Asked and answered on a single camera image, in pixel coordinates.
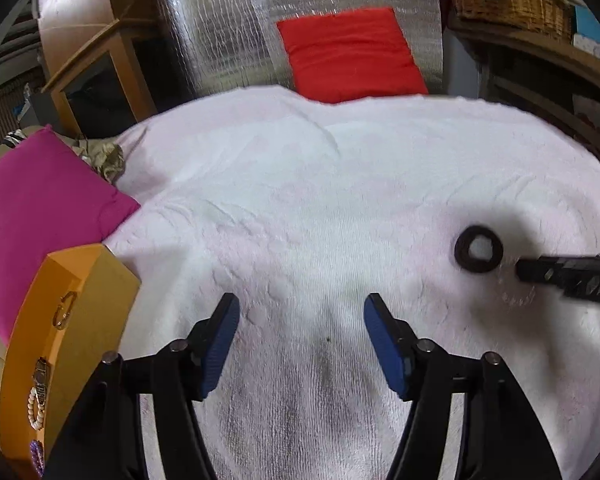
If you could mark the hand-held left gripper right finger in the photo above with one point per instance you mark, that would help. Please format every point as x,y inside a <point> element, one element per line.
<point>387,355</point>

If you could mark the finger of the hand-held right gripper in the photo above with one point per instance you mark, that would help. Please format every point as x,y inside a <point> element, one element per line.
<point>555,270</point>

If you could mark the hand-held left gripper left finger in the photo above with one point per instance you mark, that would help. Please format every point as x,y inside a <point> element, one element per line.
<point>215,360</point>

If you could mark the orange cardboard box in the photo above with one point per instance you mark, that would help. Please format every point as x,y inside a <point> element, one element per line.
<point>95,300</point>

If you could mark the white red-print bag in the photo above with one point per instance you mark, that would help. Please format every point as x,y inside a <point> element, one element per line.
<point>587,115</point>

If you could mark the white terry blanket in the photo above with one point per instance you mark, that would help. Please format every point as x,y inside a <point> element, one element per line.
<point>305,185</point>

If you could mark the wooden shelf unit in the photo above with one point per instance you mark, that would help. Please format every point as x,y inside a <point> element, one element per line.
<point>530,60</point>

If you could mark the magenta cushion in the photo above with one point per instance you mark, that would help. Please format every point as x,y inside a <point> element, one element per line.
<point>40,210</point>

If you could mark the beige patterned cloth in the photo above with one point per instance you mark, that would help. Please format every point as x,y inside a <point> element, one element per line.
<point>102,157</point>

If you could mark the light wicker basket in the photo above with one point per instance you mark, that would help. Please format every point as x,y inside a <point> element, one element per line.
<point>515,0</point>

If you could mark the red cushion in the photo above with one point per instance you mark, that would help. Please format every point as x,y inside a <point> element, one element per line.
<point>350,55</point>

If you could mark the dark wicker drawer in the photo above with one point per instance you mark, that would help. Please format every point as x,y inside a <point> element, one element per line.
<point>7,110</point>

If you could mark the silver insulation foil sheet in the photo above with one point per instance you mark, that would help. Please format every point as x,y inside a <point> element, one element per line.
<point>215,25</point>

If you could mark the wooden cabinet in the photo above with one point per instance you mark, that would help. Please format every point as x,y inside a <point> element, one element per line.
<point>80,5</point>

